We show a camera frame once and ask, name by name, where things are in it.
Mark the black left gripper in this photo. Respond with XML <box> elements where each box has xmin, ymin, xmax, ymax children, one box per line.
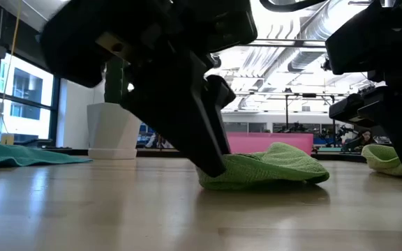
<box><xmin>39</xmin><ymin>0</ymin><xmax>202</xmax><ymax>90</ymax></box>

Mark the lime green microfiber towel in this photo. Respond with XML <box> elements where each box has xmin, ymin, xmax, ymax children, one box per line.
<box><xmin>361</xmin><ymin>144</ymin><xmax>402</xmax><ymax>178</ymax></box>

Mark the pink translucent plastic basket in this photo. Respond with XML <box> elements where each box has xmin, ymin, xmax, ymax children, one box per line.
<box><xmin>225</xmin><ymin>131</ymin><xmax>315</xmax><ymax>156</ymax></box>

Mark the teal microfiber towel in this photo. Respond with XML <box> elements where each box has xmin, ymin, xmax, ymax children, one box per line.
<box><xmin>0</xmin><ymin>134</ymin><xmax>94</xmax><ymax>169</ymax></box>

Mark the person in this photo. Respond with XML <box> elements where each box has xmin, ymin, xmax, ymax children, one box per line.
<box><xmin>341</xmin><ymin>128</ymin><xmax>378</xmax><ymax>153</ymax></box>

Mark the white faceted plant pot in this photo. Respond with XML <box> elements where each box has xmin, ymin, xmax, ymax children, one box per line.
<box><xmin>86</xmin><ymin>102</ymin><xmax>143</xmax><ymax>161</ymax></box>

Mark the black ceiling dome camera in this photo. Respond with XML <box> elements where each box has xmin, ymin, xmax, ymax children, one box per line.
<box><xmin>210</xmin><ymin>54</ymin><xmax>223</xmax><ymax>70</ymax></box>

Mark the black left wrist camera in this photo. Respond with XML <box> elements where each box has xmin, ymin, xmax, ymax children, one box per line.
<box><xmin>183</xmin><ymin>0</ymin><xmax>258</xmax><ymax>54</ymax></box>

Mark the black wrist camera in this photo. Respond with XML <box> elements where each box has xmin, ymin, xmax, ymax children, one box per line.
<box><xmin>183</xmin><ymin>0</ymin><xmax>258</xmax><ymax>54</ymax></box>
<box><xmin>325</xmin><ymin>0</ymin><xmax>401</xmax><ymax>76</ymax></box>

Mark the black background rig frame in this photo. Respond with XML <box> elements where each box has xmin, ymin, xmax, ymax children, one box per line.
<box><xmin>235</xmin><ymin>91</ymin><xmax>337</xmax><ymax>134</ymax></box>

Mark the yellow hanging cable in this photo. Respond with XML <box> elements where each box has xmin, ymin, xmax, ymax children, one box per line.
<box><xmin>0</xmin><ymin>0</ymin><xmax>23</xmax><ymax>135</ymax></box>

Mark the black window frame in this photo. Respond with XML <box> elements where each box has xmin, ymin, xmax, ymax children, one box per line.
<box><xmin>0</xmin><ymin>48</ymin><xmax>62</xmax><ymax>147</ymax></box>

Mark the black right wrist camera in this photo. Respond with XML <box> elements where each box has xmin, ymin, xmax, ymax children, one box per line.
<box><xmin>325</xmin><ymin>0</ymin><xmax>401</xmax><ymax>76</ymax></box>

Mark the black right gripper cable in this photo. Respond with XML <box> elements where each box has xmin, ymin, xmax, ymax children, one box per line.
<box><xmin>258</xmin><ymin>0</ymin><xmax>328</xmax><ymax>13</ymax></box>

